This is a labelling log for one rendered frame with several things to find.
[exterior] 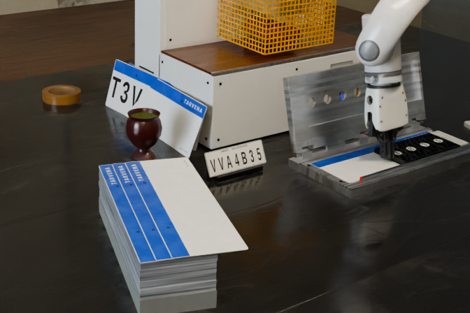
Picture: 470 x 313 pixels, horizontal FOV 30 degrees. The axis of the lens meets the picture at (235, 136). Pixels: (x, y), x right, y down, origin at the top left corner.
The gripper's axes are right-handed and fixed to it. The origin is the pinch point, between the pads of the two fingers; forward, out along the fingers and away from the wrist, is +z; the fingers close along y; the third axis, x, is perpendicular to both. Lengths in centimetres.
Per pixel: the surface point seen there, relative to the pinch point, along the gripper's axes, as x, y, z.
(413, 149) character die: -0.3, 8.5, 1.6
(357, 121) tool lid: 10.6, 1.1, -5.4
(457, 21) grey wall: 164, 226, -3
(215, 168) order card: 15.8, -37.5, -1.2
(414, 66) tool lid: 12.4, 24.2, -15.4
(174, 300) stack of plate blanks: -23, -75, 7
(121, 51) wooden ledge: 114, -3, -19
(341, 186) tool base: -4.0, -18.7, 3.9
